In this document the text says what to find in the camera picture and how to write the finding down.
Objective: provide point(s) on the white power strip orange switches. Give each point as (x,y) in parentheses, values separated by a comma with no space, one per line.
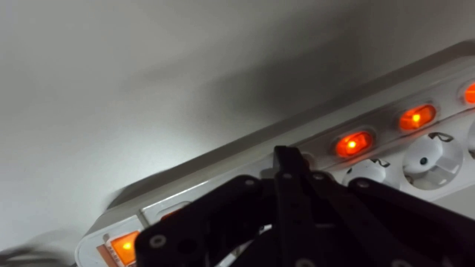
(435,163)

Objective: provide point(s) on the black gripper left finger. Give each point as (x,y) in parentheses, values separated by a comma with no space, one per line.
(212,227)

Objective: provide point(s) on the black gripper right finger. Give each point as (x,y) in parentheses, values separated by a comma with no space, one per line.
(356,227)

